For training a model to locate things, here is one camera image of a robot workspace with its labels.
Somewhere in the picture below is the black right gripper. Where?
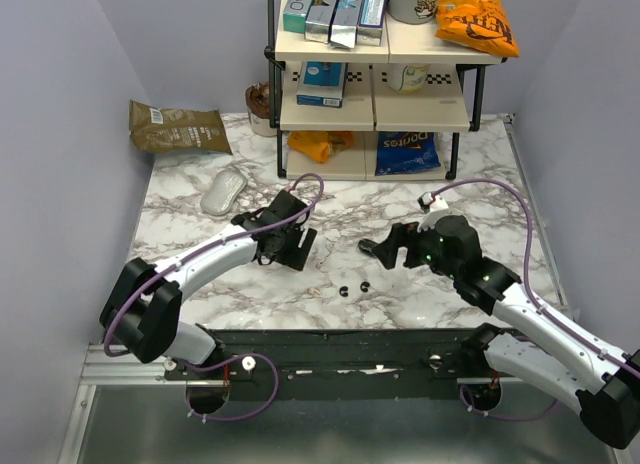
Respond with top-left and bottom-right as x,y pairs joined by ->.
370,214 -> 460,280

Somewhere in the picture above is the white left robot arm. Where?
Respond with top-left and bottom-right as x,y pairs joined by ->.
99,190 -> 321,379

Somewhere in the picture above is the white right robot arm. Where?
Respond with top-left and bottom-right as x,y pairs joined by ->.
371,216 -> 639,449

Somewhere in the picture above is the black earbud charging case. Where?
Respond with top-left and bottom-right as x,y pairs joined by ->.
358,239 -> 378,256

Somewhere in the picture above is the blue Doritos bag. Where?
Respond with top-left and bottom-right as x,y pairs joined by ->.
375,131 -> 441,176

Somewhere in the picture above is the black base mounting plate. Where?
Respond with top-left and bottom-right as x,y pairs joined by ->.
164,324 -> 499,401

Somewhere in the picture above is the orange snack bag bottom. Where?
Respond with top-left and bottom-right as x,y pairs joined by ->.
287,131 -> 355,164

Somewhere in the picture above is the three-tier beige shelf rack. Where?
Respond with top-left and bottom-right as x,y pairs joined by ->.
264,0 -> 502,181

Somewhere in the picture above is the brown lidded cup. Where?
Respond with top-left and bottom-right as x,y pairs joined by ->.
245,83 -> 277,137

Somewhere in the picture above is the blue box middle shelf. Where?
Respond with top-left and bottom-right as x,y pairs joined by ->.
296,61 -> 348,108

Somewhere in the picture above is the brown snack bag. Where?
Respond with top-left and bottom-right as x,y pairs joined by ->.
129,100 -> 232,154

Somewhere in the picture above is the blue white toothpaste box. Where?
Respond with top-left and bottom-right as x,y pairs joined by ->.
356,0 -> 387,46

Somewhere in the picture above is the silver blue toothpaste box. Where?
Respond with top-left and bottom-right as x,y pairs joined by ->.
329,0 -> 363,49

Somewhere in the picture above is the teal toothpaste box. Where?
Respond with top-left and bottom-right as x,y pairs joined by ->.
282,0 -> 313,34

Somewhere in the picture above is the white printed mug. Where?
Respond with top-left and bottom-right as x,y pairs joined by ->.
388,0 -> 438,25

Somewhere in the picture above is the orange chips bag top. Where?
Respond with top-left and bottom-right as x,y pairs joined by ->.
435,0 -> 520,58

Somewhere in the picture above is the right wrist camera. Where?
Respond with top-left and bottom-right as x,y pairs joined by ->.
418,193 -> 451,232

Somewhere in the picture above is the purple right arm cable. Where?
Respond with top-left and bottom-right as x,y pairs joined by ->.
429,177 -> 640,423

